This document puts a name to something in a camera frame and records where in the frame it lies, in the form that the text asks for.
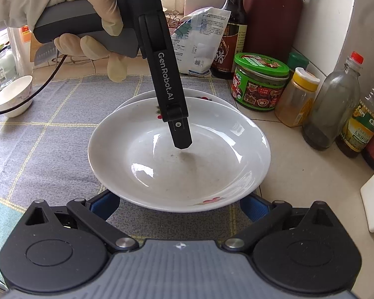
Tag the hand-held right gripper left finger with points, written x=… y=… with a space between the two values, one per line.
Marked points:
x=104 y=205

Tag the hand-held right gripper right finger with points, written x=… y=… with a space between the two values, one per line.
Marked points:
x=254 y=207

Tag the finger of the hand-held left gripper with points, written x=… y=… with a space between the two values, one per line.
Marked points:
x=180 y=137

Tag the white fruit-print plate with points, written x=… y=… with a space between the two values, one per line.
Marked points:
x=218 y=149
x=212 y=96

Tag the person's left forearm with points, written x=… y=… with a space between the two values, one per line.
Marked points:
x=18 y=0

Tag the person's left hand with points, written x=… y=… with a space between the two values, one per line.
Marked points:
x=106 y=6

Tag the blue bag clip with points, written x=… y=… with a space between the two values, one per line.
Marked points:
x=182 y=29

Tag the white printed plastic bag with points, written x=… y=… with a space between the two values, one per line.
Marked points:
x=202 y=46

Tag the grey checked dish towel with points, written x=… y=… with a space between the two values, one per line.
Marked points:
x=50 y=149

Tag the dark vinegar bottle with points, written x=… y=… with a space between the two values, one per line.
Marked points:
x=229 y=46

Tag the green-lid sauce jar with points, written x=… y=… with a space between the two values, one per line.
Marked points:
x=258 y=84

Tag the dark red knife block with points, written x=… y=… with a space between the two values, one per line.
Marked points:
x=271 y=21

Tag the yellow-cap spice bottle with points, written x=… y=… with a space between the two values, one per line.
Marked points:
x=296 y=102

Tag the red-cap glass bottle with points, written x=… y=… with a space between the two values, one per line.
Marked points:
x=330 y=112

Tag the clear plastic condiment bottle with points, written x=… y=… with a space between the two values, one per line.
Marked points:
x=360 y=124

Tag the green-cap bottle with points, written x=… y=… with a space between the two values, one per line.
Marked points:
x=299 y=62

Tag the clear glass jar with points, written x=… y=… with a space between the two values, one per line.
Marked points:
x=1 y=68

